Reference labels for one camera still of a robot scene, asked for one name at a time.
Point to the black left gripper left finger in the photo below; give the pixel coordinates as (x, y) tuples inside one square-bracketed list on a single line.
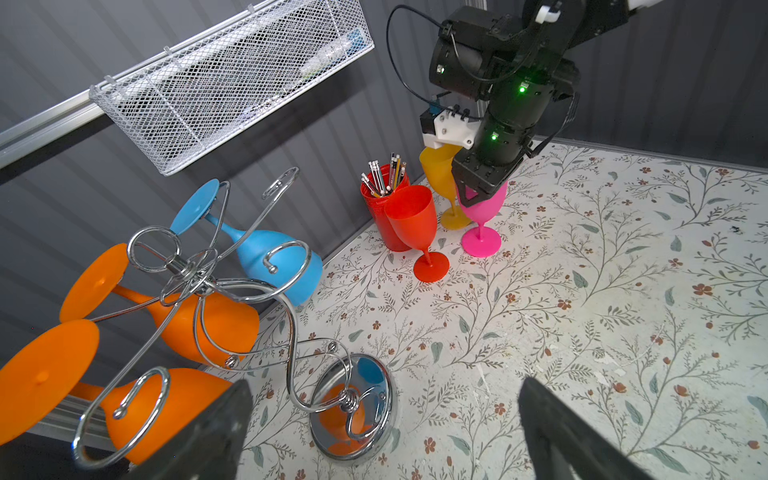
[(211, 418)]

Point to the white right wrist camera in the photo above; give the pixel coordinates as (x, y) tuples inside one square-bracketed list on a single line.
[(448, 128)]

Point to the chrome wine glass rack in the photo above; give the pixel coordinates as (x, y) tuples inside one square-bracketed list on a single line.
[(208, 310)]

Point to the blue wine glass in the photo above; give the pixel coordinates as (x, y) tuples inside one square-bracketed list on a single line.
[(253, 250)]

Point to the yellow wine glass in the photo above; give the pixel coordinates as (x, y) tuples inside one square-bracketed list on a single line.
[(437, 166)]

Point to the pencils in red cup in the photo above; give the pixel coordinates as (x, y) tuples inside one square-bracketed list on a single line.
[(382, 180)]

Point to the white wire wall basket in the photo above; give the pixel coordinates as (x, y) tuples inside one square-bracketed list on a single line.
[(195, 96)]

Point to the pink wine glass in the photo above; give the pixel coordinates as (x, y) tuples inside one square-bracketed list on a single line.
[(482, 241)]

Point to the red pencil cup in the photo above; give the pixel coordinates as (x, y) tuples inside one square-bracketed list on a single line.
[(376, 206)]

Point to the red wine glass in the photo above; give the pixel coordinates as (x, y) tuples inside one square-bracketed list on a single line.
[(412, 214)]

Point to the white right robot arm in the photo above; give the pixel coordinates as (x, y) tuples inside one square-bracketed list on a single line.
[(517, 66)]

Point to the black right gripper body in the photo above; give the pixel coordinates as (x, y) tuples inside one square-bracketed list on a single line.
[(481, 171)]

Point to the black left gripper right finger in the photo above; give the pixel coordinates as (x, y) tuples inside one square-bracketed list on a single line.
[(561, 445)]

